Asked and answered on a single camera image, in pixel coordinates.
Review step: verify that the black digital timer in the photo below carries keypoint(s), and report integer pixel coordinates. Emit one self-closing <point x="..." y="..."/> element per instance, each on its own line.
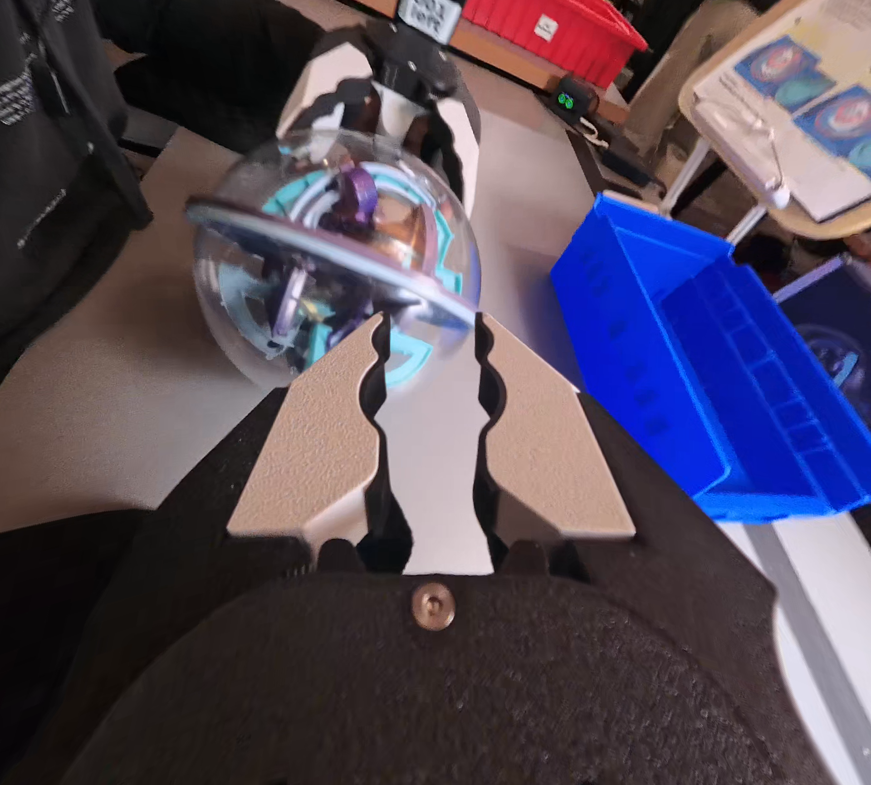
<point x="574" y="95"/>

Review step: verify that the red plastic bin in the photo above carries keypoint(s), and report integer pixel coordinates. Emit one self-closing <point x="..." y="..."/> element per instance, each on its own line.
<point x="565" y="9"/>

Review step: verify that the instruction sheet clipboard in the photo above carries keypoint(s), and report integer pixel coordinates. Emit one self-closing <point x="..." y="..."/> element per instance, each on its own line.
<point x="803" y="105"/>

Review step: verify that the dark blue maze ball box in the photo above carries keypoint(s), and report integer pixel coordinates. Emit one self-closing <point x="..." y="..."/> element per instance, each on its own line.
<point x="837" y="336"/>

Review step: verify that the clear maze ball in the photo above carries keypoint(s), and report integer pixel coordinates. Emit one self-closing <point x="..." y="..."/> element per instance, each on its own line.
<point x="327" y="254"/>

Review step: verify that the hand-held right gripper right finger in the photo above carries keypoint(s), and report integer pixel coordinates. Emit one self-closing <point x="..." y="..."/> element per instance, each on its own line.
<point x="551" y="458"/>

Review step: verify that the person in black jacket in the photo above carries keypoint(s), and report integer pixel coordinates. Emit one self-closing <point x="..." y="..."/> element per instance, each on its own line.
<point x="55" y="145"/>

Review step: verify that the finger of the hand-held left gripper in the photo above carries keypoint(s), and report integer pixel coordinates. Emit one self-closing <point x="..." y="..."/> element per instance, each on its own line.
<point x="316" y="84"/>
<point x="456" y="152"/>

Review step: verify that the blue plastic bin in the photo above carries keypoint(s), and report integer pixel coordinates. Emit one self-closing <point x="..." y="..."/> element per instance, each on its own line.
<point x="708" y="363"/>

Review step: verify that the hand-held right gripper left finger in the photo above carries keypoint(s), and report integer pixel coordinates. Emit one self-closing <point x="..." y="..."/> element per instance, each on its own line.
<point x="313" y="458"/>

